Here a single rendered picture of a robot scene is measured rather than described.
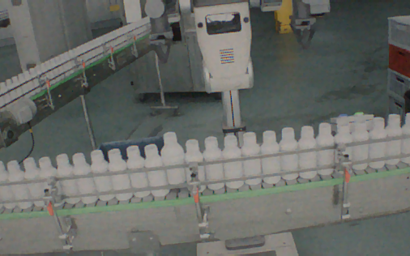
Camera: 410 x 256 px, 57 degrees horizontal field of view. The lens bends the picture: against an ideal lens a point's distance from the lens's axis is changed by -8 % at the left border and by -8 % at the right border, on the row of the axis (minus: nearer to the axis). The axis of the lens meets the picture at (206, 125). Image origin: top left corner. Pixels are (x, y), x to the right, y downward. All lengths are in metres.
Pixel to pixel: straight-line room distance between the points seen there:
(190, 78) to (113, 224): 3.83
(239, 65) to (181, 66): 3.31
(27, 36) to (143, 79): 2.59
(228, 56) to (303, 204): 0.73
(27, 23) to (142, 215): 5.95
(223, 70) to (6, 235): 1.07
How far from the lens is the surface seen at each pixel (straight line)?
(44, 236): 1.47
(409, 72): 3.47
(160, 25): 1.27
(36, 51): 7.08
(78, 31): 8.03
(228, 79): 1.77
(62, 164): 1.33
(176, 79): 5.12
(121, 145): 1.90
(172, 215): 1.31
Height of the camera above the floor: 1.68
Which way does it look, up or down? 23 degrees down
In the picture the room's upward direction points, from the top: 7 degrees counter-clockwise
